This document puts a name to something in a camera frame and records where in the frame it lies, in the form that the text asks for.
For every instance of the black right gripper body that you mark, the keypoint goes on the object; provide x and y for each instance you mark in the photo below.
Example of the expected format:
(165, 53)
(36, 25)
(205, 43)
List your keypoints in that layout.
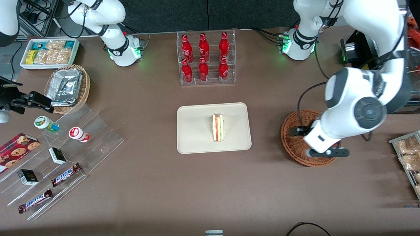
(7, 97)

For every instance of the triangle sandwich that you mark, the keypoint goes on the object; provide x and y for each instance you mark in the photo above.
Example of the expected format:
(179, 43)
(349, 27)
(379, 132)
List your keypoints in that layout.
(218, 129)

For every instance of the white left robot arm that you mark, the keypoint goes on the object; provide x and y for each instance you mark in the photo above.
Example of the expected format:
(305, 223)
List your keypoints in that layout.
(347, 98)

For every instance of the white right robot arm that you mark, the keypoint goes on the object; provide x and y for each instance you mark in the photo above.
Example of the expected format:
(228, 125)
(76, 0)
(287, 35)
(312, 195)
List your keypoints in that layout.
(115, 39)

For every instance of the brown round wicker basket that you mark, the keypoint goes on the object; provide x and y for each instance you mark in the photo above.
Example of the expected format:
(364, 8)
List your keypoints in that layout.
(295, 147)

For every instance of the light woven wicker basket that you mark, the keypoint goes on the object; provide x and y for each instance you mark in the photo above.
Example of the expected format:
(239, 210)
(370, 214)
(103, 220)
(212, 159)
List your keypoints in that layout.
(86, 88)

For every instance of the grey metal snack tray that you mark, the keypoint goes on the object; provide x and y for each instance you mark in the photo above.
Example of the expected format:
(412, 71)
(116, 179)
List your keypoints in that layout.
(392, 142)

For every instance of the cream plastic serving tray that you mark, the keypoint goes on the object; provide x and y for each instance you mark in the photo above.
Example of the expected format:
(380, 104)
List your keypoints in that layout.
(193, 131)

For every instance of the green lidded yogurt cup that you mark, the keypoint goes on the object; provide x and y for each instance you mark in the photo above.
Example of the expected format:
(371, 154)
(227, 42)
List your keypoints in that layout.
(44, 123)

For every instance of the stacked aluminium foil containers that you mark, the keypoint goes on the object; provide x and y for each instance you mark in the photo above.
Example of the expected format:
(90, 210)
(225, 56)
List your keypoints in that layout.
(64, 87)

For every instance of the white plastic snack bin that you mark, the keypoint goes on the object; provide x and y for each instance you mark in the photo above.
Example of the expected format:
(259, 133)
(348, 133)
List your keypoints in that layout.
(46, 66)

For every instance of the clear bag of beige snacks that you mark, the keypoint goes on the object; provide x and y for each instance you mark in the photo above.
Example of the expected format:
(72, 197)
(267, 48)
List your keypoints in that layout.
(60, 56)
(55, 45)
(42, 57)

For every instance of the yellow snack pack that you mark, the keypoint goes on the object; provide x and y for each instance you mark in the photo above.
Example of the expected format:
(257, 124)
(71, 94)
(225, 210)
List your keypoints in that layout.
(31, 57)

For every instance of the red chocolate chip cookie box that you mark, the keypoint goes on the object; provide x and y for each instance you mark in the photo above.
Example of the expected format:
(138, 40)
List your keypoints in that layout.
(16, 150)

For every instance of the red lidded yogurt cup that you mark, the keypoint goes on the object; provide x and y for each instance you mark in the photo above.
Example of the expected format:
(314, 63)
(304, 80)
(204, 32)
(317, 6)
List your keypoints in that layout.
(78, 133)

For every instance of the teal snack pack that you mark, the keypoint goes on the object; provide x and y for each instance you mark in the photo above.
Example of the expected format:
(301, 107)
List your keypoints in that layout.
(39, 45)
(69, 44)

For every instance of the small black carton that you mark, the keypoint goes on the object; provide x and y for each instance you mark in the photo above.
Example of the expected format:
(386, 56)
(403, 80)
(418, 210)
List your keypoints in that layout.
(28, 177)
(57, 155)

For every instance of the clear acrylic stepped display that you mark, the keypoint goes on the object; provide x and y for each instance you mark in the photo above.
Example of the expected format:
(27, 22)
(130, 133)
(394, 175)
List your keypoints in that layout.
(98, 141)

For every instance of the brown Snickers bar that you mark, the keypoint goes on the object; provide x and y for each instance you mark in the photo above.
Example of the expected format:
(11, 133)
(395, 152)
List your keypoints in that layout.
(35, 201)
(65, 174)

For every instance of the clear bag of brown snacks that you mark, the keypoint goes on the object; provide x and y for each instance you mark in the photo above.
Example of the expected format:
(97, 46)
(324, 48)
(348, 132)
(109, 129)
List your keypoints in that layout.
(410, 162)
(418, 190)
(417, 177)
(407, 146)

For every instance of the red cola bottle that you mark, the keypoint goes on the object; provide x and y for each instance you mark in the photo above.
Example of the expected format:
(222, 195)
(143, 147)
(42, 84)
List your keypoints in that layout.
(203, 46)
(224, 44)
(223, 70)
(186, 47)
(187, 72)
(203, 70)

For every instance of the clear acrylic bottle rack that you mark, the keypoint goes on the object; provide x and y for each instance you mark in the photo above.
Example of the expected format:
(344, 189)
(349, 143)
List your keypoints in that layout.
(212, 39)

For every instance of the small grey device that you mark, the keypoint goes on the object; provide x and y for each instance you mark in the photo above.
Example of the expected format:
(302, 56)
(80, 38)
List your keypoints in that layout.
(214, 233)

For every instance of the red grilled sausage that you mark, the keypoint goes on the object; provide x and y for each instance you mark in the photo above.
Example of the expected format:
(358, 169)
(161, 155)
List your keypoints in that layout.
(415, 34)
(414, 22)

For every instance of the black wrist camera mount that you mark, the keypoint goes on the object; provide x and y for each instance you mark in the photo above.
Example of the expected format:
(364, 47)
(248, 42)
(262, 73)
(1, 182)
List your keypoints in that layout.
(338, 152)

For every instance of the aluminium frame rack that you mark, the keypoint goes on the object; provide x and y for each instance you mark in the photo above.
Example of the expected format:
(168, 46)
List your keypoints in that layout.
(46, 19)

